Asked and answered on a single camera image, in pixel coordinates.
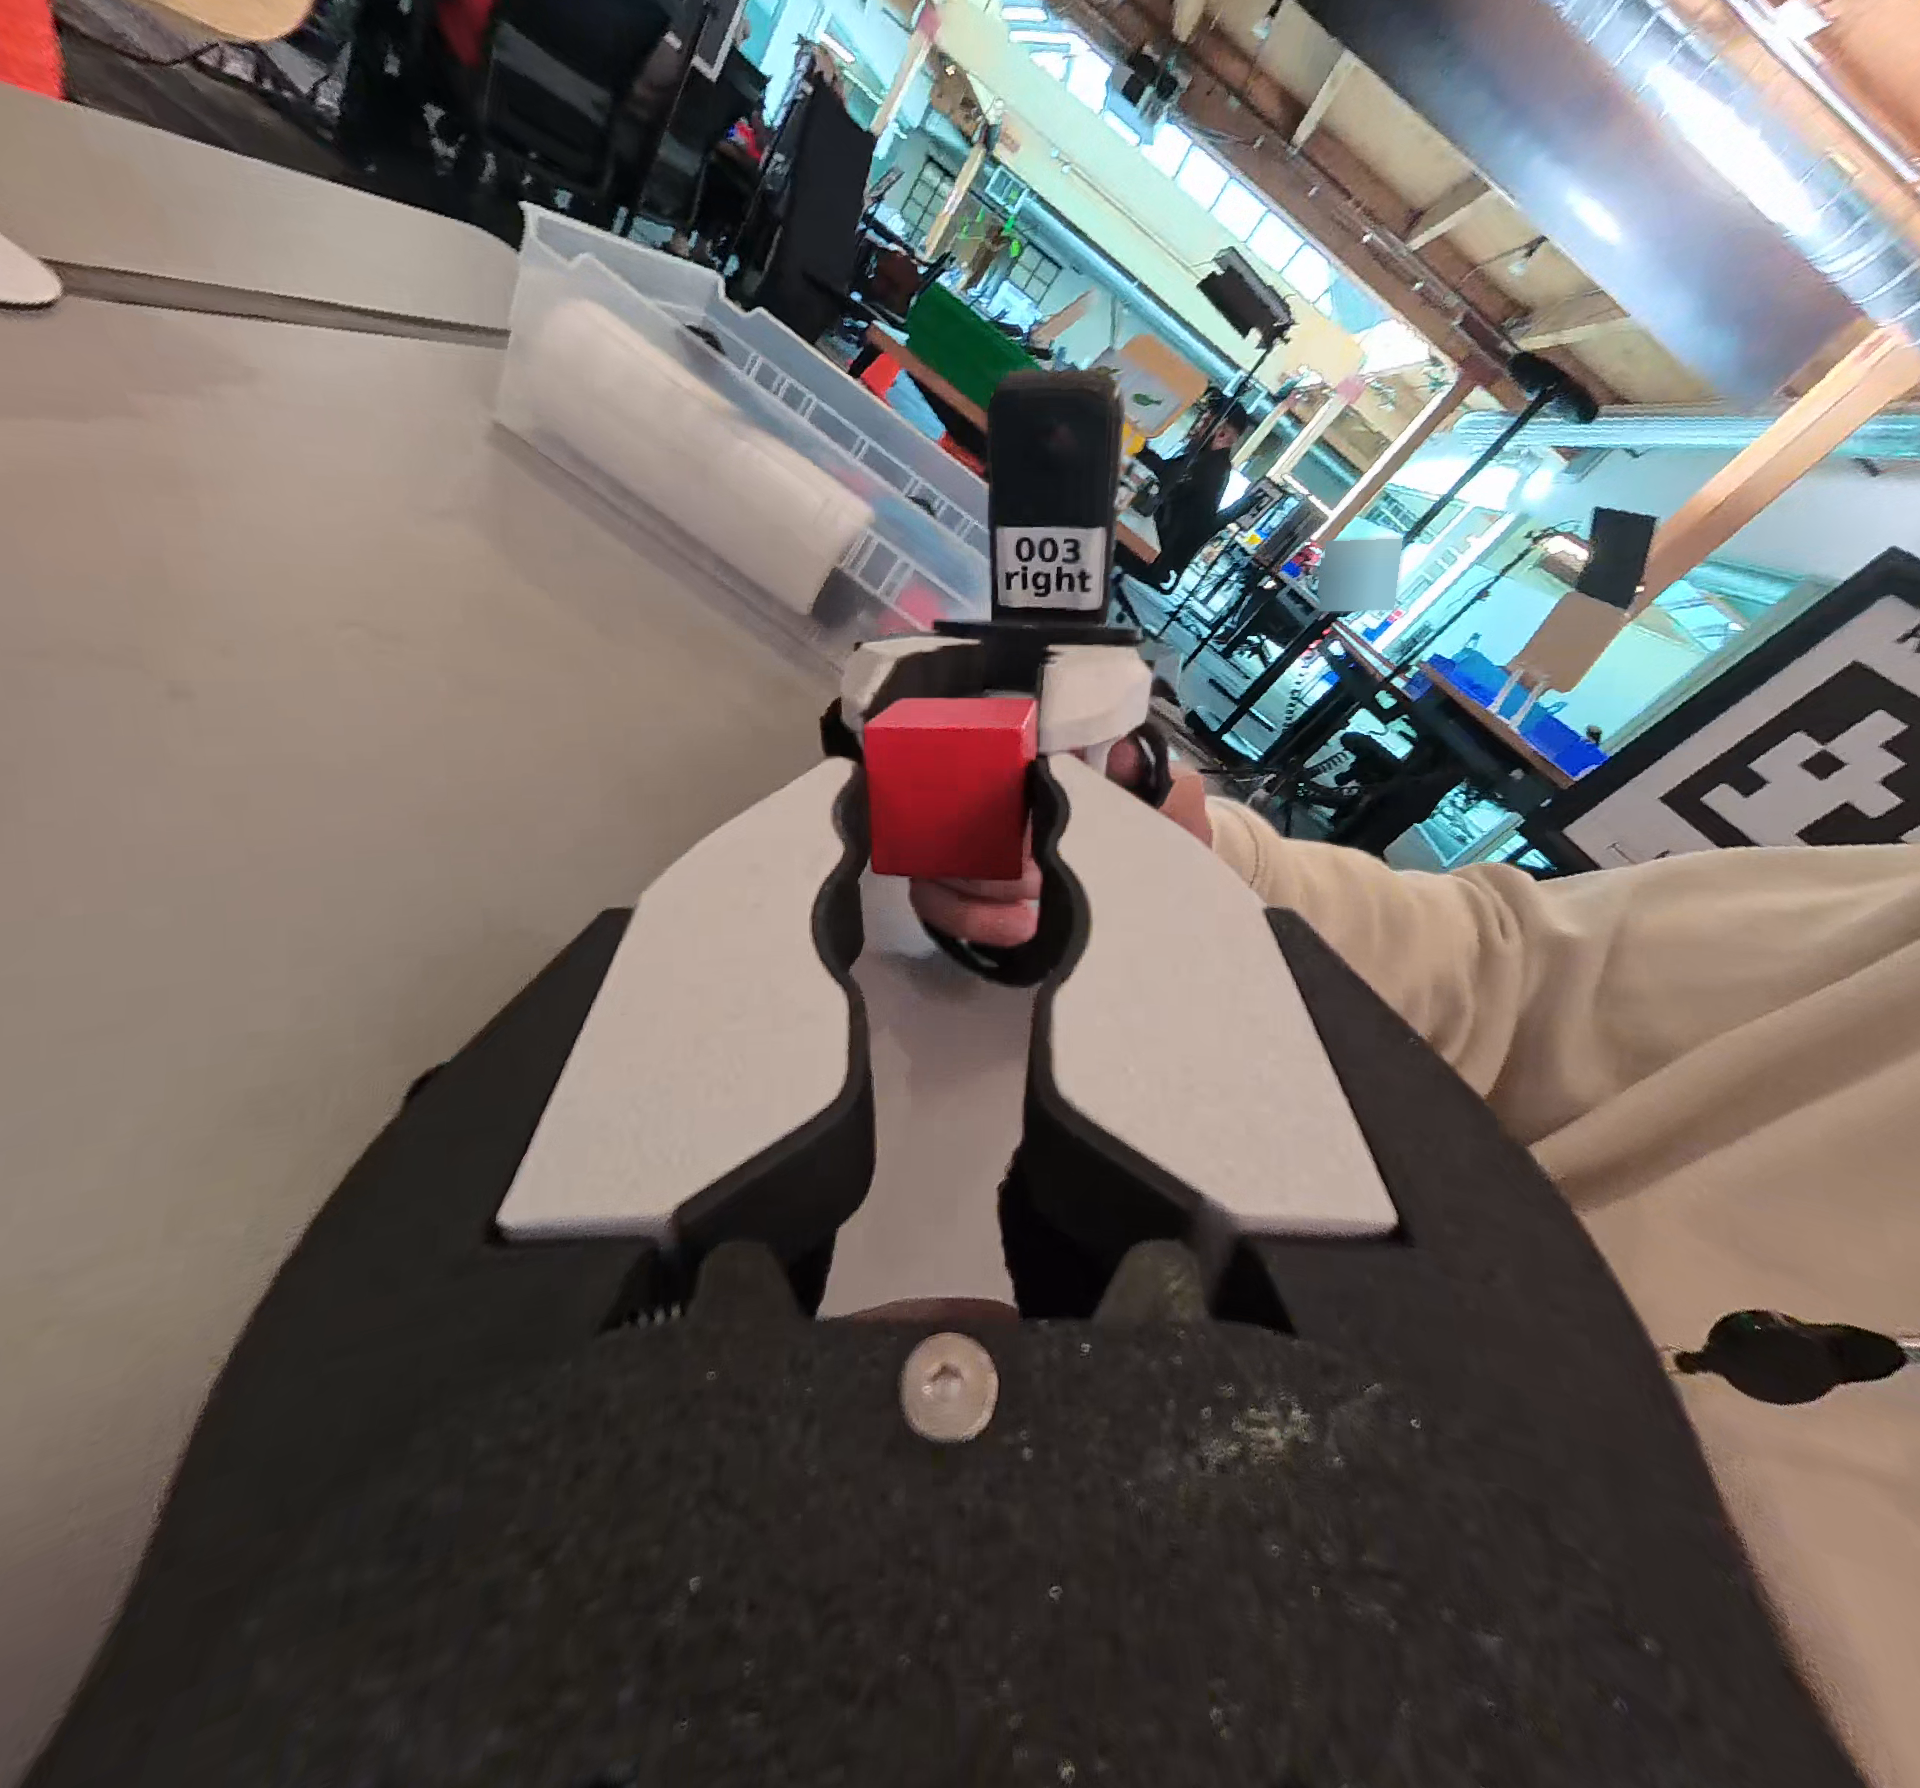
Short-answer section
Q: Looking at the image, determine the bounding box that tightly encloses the green panel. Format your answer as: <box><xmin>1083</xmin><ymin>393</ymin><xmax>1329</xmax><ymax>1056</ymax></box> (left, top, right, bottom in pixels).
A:
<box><xmin>897</xmin><ymin>280</ymin><xmax>1041</xmax><ymax>398</ymax></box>

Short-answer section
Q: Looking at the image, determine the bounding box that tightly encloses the red box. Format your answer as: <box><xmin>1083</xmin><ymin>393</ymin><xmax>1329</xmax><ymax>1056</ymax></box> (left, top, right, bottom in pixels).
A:
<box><xmin>0</xmin><ymin>0</ymin><xmax>68</xmax><ymax>104</ymax></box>

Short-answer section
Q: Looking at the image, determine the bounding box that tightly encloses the black office chair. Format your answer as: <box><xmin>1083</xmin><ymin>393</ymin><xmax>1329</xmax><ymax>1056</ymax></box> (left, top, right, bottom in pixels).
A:
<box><xmin>479</xmin><ymin>0</ymin><xmax>677</xmax><ymax>228</ymax></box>

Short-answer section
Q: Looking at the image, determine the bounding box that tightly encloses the black light panel stand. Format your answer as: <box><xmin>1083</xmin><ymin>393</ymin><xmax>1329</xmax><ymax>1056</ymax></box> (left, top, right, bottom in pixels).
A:
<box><xmin>1196</xmin><ymin>251</ymin><xmax>1297</xmax><ymax>336</ymax></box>

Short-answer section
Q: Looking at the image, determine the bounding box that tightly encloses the person's right hand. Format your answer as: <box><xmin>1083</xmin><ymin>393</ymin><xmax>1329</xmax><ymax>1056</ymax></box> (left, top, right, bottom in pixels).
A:
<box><xmin>910</xmin><ymin>729</ymin><xmax>1214</xmax><ymax>953</ymax></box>

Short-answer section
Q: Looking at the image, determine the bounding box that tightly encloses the black toggle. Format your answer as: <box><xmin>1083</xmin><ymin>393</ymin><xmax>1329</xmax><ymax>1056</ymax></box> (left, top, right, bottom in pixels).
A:
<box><xmin>1665</xmin><ymin>1306</ymin><xmax>1920</xmax><ymax>1410</ymax></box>

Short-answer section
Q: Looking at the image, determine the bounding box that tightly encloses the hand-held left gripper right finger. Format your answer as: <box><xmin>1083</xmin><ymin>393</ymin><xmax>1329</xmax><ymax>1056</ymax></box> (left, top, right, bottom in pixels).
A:
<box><xmin>1004</xmin><ymin>753</ymin><xmax>1406</xmax><ymax>1323</ymax></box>

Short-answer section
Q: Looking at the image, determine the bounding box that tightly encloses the red cube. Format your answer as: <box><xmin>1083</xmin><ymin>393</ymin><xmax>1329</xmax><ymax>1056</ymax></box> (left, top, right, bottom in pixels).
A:
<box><xmin>864</xmin><ymin>700</ymin><xmax>1041</xmax><ymax>878</ymax></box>

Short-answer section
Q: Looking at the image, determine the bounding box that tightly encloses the grey desk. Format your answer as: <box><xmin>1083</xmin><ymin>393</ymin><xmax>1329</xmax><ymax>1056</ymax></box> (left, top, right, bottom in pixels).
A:
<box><xmin>0</xmin><ymin>79</ymin><xmax>901</xmax><ymax>1788</ymax></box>

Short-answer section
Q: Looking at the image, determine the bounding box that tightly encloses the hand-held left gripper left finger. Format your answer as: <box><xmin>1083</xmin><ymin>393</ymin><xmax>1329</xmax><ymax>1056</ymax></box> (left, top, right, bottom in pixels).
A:
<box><xmin>489</xmin><ymin>760</ymin><xmax>879</xmax><ymax>1323</ymax></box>

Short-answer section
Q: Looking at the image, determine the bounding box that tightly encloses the white paper towel roll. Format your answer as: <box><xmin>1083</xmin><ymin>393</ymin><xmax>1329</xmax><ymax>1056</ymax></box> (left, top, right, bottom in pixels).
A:
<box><xmin>524</xmin><ymin>300</ymin><xmax>879</xmax><ymax>618</ymax></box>

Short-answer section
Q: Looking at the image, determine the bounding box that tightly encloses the clear plastic container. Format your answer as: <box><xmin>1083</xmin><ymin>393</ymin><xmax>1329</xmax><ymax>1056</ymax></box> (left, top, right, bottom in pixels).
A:
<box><xmin>489</xmin><ymin>200</ymin><xmax>997</xmax><ymax>657</ymax></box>

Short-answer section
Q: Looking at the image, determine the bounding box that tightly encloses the framed tag poster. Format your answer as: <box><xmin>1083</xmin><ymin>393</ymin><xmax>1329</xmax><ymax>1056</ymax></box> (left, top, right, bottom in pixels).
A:
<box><xmin>1542</xmin><ymin>547</ymin><xmax>1920</xmax><ymax>878</ymax></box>

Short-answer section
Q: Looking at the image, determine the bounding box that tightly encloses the person's right forearm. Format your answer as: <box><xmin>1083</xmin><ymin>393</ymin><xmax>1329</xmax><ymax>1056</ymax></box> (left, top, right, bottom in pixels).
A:
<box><xmin>1207</xmin><ymin>796</ymin><xmax>1920</xmax><ymax>1220</ymax></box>

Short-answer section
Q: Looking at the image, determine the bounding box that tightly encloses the silver ventilation duct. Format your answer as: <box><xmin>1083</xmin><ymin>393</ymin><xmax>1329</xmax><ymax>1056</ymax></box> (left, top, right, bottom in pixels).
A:
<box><xmin>1319</xmin><ymin>0</ymin><xmax>1920</xmax><ymax>361</ymax></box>

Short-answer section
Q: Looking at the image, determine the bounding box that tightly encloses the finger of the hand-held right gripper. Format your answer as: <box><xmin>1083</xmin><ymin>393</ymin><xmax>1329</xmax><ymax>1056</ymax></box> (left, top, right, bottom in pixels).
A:
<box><xmin>817</xmin><ymin>639</ymin><xmax>992</xmax><ymax>770</ymax></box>
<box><xmin>1039</xmin><ymin>644</ymin><xmax>1154</xmax><ymax>753</ymax></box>

